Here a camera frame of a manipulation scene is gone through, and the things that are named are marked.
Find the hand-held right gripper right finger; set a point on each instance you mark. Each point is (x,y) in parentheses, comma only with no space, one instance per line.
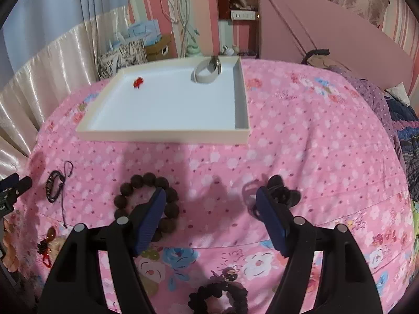
(270,217)

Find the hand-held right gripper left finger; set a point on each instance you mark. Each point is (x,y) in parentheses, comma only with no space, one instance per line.
(151,217)

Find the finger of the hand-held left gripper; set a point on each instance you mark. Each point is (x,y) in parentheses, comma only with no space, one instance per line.
(21,183)

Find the black hair claw clip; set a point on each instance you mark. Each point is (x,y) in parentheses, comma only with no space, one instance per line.
(284,193)

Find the red knot charm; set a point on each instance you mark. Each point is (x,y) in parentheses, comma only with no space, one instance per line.
(45,247)

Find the black scrunchie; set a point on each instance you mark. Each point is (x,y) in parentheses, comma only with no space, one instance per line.
(199,297)

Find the white shallow tray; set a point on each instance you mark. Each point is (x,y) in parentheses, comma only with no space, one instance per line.
(170,104)

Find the pink floral blanket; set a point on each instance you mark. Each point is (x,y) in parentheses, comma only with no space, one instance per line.
(311,157)

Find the cream satin curtain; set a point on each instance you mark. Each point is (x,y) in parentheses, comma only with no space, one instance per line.
(49,72)

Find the small red hair clip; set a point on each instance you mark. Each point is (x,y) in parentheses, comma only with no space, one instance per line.
(138,82)

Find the dark blue patterned quilt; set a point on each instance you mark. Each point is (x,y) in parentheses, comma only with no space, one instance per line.
(406,144)

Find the purple dotted cloth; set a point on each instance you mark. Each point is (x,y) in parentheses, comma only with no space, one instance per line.
(366,95)

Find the black white patterned bag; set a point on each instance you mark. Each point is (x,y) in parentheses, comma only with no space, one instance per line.
(121,57)

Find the brown cardboard box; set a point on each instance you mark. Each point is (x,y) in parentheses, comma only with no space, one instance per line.
(160,47)

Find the pale green jar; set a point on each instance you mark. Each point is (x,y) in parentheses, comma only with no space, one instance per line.
(193,48)

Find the white pillow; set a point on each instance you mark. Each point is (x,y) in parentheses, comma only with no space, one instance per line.
(400,93)

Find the light blue paper bag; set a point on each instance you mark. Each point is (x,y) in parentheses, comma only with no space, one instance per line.
(144,31)

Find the pink headboard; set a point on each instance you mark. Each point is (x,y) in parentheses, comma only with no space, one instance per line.
(327,23)

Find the white power strip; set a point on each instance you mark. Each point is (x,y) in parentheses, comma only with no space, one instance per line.
(244,15)

